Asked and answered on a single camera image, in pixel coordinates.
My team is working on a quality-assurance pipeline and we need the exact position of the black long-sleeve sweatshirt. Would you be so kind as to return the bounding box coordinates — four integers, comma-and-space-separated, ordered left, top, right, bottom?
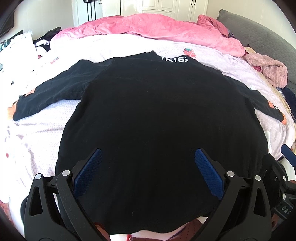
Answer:
13, 52, 286, 235

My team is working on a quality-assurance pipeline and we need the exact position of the dark clothes pile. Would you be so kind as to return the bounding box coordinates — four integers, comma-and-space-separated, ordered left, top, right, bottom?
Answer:
33, 27, 61, 52

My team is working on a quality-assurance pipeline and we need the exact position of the lilac strawberry print bedsheet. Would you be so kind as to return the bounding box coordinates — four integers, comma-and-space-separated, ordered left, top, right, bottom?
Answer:
1, 34, 295, 203

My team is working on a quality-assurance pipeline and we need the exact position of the pale pink fuzzy garment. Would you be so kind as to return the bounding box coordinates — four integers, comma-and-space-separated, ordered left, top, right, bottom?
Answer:
243, 53, 288, 88

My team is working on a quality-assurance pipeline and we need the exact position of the grey quilted headboard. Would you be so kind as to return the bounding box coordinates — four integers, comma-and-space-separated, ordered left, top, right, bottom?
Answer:
217, 9, 295, 92

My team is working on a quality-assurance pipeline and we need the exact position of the pink fleece blanket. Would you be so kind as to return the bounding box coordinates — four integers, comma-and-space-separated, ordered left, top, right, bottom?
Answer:
50, 14, 245, 57

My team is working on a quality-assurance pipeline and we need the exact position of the white storage box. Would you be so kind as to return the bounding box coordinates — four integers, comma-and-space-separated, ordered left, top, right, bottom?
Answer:
1, 31, 38, 77

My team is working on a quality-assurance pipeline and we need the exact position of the white wardrobe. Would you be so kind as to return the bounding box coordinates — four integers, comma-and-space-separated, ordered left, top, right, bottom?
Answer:
120, 0, 208, 22

